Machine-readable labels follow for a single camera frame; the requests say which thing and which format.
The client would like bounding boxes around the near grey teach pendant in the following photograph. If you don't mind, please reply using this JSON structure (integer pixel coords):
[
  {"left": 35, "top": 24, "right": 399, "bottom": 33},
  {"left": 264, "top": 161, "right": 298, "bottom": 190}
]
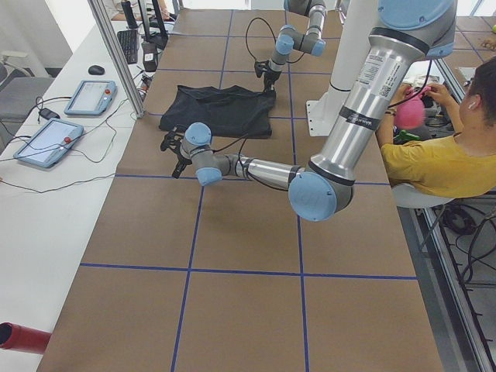
[{"left": 13, "top": 118, "right": 84, "bottom": 168}]

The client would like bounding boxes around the pink plush toy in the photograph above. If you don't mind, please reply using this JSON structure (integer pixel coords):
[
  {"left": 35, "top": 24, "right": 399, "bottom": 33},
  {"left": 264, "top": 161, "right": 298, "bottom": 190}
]
[{"left": 394, "top": 87, "right": 430, "bottom": 129}]

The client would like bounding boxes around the aluminium frame post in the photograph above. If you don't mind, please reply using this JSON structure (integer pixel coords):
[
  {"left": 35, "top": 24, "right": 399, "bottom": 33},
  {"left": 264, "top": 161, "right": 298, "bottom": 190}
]
[{"left": 88, "top": 0, "right": 145, "bottom": 119}]

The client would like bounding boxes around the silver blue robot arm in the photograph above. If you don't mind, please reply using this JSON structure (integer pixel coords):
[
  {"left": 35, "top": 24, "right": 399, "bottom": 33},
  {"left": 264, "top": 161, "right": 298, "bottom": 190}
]
[
  {"left": 254, "top": 0, "right": 327, "bottom": 92},
  {"left": 160, "top": 1, "right": 457, "bottom": 222}
]

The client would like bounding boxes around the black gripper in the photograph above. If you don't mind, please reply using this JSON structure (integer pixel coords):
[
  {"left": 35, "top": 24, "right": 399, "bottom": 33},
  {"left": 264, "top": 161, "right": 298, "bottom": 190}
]
[
  {"left": 254, "top": 60, "right": 281, "bottom": 93},
  {"left": 160, "top": 130, "right": 191, "bottom": 178}
]

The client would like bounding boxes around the person in yellow shirt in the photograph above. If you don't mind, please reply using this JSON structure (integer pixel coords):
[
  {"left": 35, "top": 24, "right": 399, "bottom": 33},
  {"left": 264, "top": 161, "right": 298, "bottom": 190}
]
[{"left": 376, "top": 59, "right": 495, "bottom": 198}]

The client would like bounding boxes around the black computer mouse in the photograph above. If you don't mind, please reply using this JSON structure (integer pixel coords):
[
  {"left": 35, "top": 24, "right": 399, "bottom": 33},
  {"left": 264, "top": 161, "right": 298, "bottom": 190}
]
[{"left": 88, "top": 65, "right": 105, "bottom": 76}]

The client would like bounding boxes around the red cylinder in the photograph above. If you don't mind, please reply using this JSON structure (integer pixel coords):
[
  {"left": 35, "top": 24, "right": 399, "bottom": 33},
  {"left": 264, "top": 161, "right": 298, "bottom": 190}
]
[{"left": 1, "top": 322, "right": 52, "bottom": 355}]

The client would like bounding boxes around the black keyboard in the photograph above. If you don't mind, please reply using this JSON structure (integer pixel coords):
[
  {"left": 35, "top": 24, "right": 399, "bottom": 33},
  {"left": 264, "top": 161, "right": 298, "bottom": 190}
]
[{"left": 117, "top": 29, "right": 138, "bottom": 64}]

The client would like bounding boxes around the brown paper table cover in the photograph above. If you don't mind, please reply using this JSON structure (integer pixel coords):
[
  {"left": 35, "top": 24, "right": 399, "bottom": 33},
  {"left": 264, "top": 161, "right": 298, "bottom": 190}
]
[{"left": 39, "top": 8, "right": 443, "bottom": 371}]

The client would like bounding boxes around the black box device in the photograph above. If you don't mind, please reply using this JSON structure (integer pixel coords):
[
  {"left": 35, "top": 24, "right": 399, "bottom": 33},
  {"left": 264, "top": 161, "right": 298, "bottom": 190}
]
[{"left": 141, "top": 42, "right": 158, "bottom": 72}]

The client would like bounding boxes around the far grey teach pendant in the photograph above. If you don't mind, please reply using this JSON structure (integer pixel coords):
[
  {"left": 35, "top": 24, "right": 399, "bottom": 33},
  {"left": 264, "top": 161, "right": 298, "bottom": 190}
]
[{"left": 64, "top": 80, "right": 117, "bottom": 116}]

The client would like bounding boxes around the grey teach pendant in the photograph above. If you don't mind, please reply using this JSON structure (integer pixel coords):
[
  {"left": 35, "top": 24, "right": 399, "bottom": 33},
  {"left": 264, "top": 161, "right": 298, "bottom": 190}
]
[
  {"left": 64, "top": 80, "right": 117, "bottom": 116},
  {"left": 13, "top": 118, "right": 84, "bottom": 168}
]

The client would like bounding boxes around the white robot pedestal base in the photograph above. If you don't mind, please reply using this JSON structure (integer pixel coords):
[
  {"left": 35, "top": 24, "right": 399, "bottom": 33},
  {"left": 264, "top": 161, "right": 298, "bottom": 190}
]
[{"left": 306, "top": 0, "right": 378, "bottom": 136}]

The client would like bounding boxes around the black graphic t-shirt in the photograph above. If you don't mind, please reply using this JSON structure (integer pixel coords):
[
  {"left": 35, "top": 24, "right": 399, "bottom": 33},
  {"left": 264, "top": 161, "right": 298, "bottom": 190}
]
[{"left": 159, "top": 85, "right": 276, "bottom": 139}]

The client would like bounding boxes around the black cable on table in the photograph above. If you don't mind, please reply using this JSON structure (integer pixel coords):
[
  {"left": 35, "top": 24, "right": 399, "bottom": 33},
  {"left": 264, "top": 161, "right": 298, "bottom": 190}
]
[{"left": 0, "top": 96, "right": 121, "bottom": 194}]

